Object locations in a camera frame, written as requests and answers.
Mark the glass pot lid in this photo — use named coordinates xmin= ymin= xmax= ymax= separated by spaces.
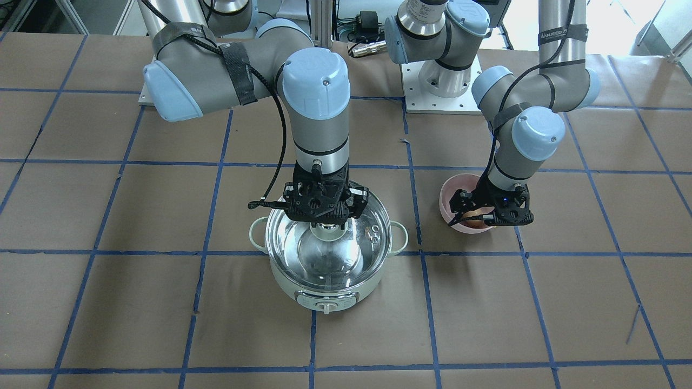
xmin=265 ymin=189 xmax=391 ymax=290

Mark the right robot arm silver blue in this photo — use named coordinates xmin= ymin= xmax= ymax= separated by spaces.
xmin=140 ymin=1 xmax=370 ymax=225

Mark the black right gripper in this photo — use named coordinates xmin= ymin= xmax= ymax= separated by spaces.
xmin=283 ymin=164 xmax=370 ymax=225

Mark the pink plastic bowl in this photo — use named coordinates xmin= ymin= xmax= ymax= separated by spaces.
xmin=439 ymin=174 xmax=495 ymax=234

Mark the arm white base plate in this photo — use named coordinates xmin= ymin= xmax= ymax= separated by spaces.
xmin=401 ymin=57 xmax=481 ymax=115

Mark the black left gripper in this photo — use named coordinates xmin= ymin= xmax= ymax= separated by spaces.
xmin=450 ymin=176 xmax=534 ymax=226

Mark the brown paper table mat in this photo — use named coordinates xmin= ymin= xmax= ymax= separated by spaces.
xmin=0 ymin=33 xmax=692 ymax=389

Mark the pale green electric pot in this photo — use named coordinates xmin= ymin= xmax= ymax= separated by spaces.
xmin=249 ymin=189 xmax=409 ymax=314

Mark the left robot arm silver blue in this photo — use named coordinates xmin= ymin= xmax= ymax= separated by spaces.
xmin=384 ymin=1 xmax=600 ymax=226

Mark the brown egg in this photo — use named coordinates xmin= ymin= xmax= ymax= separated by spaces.
xmin=462 ymin=215 xmax=488 ymax=229

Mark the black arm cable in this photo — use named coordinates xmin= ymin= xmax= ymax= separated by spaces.
xmin=248 ymin=49 xmax=288 ymax=211

